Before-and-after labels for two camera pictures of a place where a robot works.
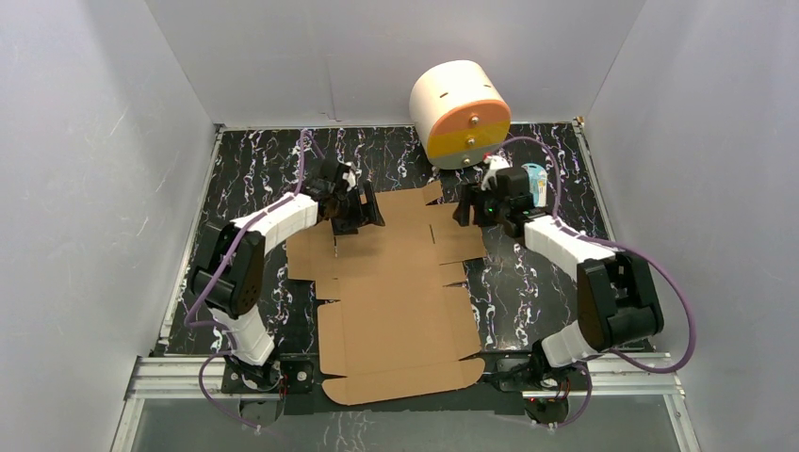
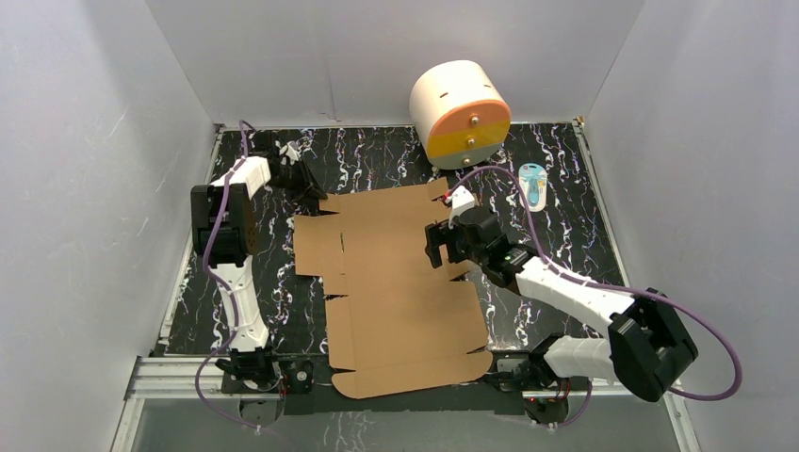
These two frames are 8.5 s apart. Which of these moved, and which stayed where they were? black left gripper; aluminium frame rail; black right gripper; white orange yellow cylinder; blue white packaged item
Moved: black left gripper; black right gripper
Stayed: aluminium frame rail; white orange yellow cylinder; blue white packaged item
